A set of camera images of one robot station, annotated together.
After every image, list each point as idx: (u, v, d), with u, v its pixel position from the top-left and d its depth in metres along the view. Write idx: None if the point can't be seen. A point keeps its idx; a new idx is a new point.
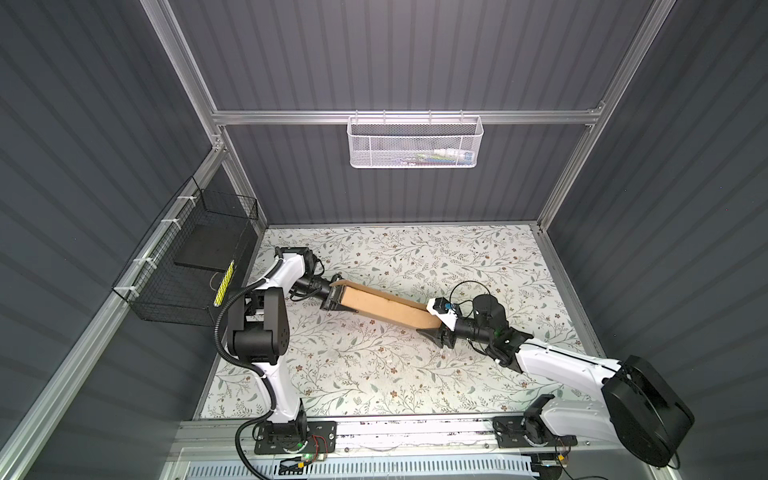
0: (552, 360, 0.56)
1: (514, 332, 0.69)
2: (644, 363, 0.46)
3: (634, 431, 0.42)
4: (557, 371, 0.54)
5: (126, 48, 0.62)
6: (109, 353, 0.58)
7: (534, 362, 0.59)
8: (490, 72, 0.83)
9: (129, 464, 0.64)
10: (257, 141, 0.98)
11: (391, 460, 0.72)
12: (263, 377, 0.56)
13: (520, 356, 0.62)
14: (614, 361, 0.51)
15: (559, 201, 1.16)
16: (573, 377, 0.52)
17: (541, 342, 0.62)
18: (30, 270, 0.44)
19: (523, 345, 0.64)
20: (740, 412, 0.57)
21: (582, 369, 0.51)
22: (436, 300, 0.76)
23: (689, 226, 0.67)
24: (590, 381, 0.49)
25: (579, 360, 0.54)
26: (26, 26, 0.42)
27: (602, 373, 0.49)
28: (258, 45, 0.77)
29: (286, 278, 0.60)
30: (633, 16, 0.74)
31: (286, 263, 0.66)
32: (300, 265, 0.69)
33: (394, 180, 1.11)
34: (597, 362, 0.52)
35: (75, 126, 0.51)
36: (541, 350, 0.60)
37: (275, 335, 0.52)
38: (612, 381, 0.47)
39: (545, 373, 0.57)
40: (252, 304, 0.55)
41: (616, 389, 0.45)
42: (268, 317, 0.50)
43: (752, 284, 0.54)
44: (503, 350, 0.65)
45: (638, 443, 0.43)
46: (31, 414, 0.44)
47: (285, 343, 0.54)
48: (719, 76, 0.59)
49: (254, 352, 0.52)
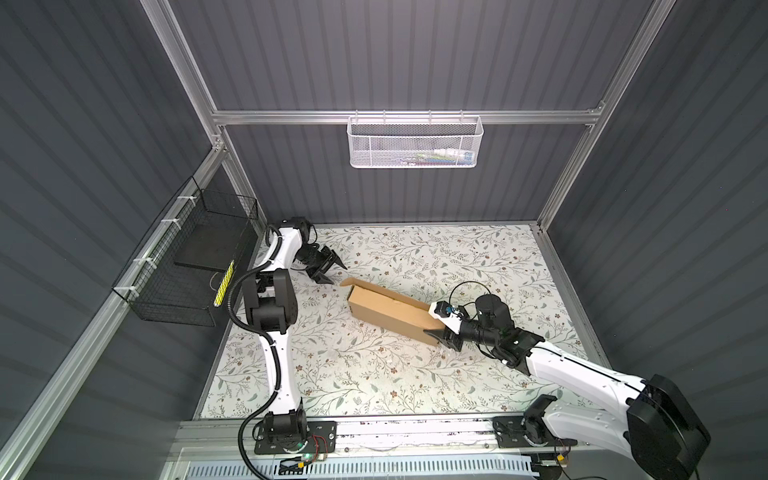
0: (567, 370, 0.54)
1: (521, 333, 0.67)
2: (668, 383, 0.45)
3: (651, 450, 0.41)
4: (571, 380, 0.52)
5: (126, 48, 0.62)
6: (109, 353, 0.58)
7: (545, 368, 0.56)
8: (491, 70, 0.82)
9: (129, 464, 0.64)
10: (257, 141, 0.98)
11: (391, 460, 0.72)
12: (272, 346, 0.62)
13: (532, 361, 0.59)
14: (636, 379, 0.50)
15: (559, 201, 1.16)
16: (590, 390, 0.50)
17: (553, 347, 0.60)
18: (30, 269, 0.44)
19: (535, 349, 0.61)
20: (742, 412, 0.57)
21: (602, 385, 0.49)
22: (438, 303, 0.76)
23: (688, 226, 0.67)
24: (611, 398, 0.47)
25: (598, 373, 0.51)
26: (26, 27, 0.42)
27: (625, 392, 0.46)
28: (258, 45, 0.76)
29: (286, 257, 0.66)
30: (632, 17, 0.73)
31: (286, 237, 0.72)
32: (296, 242, 0.73)
33: (394, 180, 1.11)
34: (618, 379, 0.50)
35: (75, 127, 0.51)
36: (555, 357, 0.57)
37: (286, 308, 0.61)
38: (635, 403, 0.45)
39: (555, 380, 0.56)
40: (261, 283, 0.63)
41: (642, 413, 0.43)
42: (278, 295, 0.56)
43: (753, 283, 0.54)
44: (510, 350, 0.63)
45: (650, 459, 0.42)
46: (32, 412, 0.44)
47: (295, 312, 0.63)
48: (719, 77, 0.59)
49: (266, 321, 0.61)
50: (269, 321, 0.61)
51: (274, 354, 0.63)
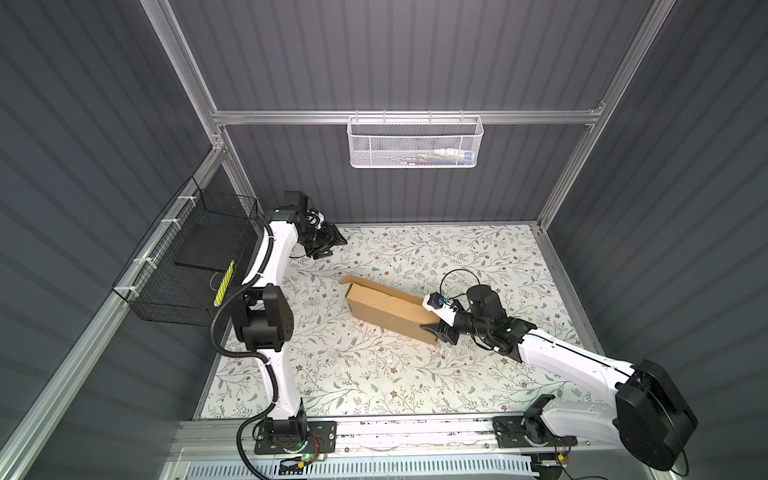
0: (558, 356, 0.54)
1: (514, 320, 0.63)
2: (658, 368, 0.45)
3: (639, 434, 0.42)
4: (562, 367, 0.53)
5: (126, 48, 0.62)
6: (110, 353, 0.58)
7: (537, 355, 0.57)
8: (491, 70, 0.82)
9: (129, 464, 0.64)
10: (256, 141, 0.98)
11: (391, 460, 0.72)
12: (267, 363, 0.58)
13: (523, 347, 0.59)
14: (627, 364, 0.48)
15: (559, 201, 1.16)
16: (581, 377, 0.50)
17: (545, 334, 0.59)
18: (30, 270, 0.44)
19: (527, 336, 0.61)
20: (742, 411, 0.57)
21: (593, 370, 0.49)
22: (431, 295, 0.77)
23: (688, 226, 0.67)
24: (601, 383, 0.47)
25: (589, 359, 0.51)
26: (26, 26, 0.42)
27: (615, 376, 0.47)
28: (258, 45, 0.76)
29: (280, 262, 0.58)
30: (633, 17, 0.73)
31: (278, 240, 0.61)
32: (289, 239, 0.63)
33: (394, 179, 1.10)
34: (609, 364, 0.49)
35: (74, 126, 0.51)
36: (547, 344, 0.57)
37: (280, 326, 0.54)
38: (624, 387, 0.45)
39: (547, 368, 0.56)
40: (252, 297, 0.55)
41: (630, 396, 0.43)
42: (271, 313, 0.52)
43: (753, 284, 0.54)
44: (502, 338, 0.63)
45: (640, 445, 0.43)
46: (32, 412, 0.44)
47: (290, 327, 0.57)
48: (719, 76, 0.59)
49: (259, 339, 0.55)
50: (262, 339, 0.55)
51: (269, 370, 0.58)
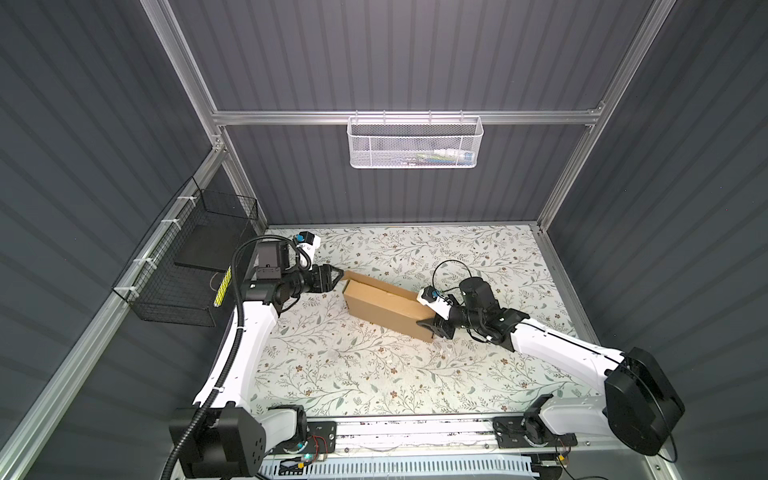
0: (549, 344, 0.55)
1: (506, 310, 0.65)
2: (646, 355, 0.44)
3: (627, 420, 0.43)
4: (553, 355, 0.53)
5: (126, 49, 0.62)
6: (109, 353, 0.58)
7: (529, 344, 0.57)
8: (491, 70, 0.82)
9: (129, 465, 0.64)
10: (256, 141, 0.98)
11: (391, 460, 0.72)
12: None
13: (516, 336, 0.59)
14: (616, 352, 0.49)
15: (559, 201, 1.16)
16: (572, 364, 0.50)
17: (537, 323, 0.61)
18: (30, 270, 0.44)
19: (519, 326, 0.61)
20: (743, 412, 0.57)
21: (583, 358, 0.50)
22: (424, 289, 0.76)
23: (688, 226, 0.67)
24: (591, 371, 0.47)
25: (579, 347, 0.52)
26: (26, 26, 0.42)
27: (605, 363, 0.47)
28: (258, 45, 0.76)
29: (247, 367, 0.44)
30: (633, 17, 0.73)
31: (247, 334, 0.48)
32: (263, 330, 0.49)
33: (394, 180, 1.11)
34: (599, 352, 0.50)
35: (75, 127, 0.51)
36: (539, 332, 0.58)
37: (246, 457, 0.39)
38: (613, 374, 0.45)
39: (540, 356, 0.56)
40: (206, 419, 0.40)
41: (619, 383, 0.43)
42: (235, 443, 0.38)
43: (753, 283, 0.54)
44: (494, 327, 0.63)
45: (626, 430, 0.44)
46: (32, 411, 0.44)
47: (257, 452, 0.42)
48: (720, 76, 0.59)
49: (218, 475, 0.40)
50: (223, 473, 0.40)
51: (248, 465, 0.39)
